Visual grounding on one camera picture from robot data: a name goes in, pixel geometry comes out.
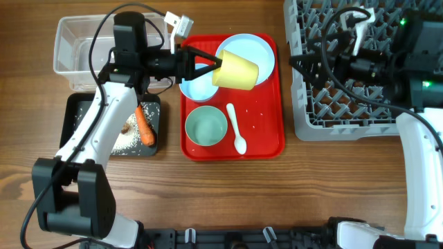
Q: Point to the white rice pile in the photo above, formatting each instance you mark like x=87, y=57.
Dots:
x=128, y=143

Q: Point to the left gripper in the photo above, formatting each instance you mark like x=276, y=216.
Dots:
x=185, y=57

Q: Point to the light blue plate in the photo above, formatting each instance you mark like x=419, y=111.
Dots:
x=253, y=48

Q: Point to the grey dishwasher rack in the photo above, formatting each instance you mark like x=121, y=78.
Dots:
x=328, y=113

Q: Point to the yellow cup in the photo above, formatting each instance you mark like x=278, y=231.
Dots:
x=235, y=72

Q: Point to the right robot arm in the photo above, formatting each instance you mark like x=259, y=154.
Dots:
x=414, y=91

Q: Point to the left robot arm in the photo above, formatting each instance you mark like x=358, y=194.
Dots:
x=72, y=193

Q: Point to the white plastic spoon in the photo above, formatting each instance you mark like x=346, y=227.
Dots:
x=239, y=142

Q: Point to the black plastic tray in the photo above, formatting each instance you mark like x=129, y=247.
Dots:
x=71, y=106

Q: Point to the brown food scrap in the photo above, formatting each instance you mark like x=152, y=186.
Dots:
x=125, y=128

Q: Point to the clear plastic bin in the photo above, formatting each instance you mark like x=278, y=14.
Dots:
x=71, y=50

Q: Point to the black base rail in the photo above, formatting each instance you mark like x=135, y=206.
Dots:
x=266, y=238

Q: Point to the light blue bowl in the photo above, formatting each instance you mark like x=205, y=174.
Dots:
x=200, y=89

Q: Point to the green bowl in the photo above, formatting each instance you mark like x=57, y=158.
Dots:
x=206, y=126

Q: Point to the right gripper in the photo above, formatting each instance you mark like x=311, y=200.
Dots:
x=320, y=75

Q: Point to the orange carrot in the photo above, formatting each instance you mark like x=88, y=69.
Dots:
x=146, y=134

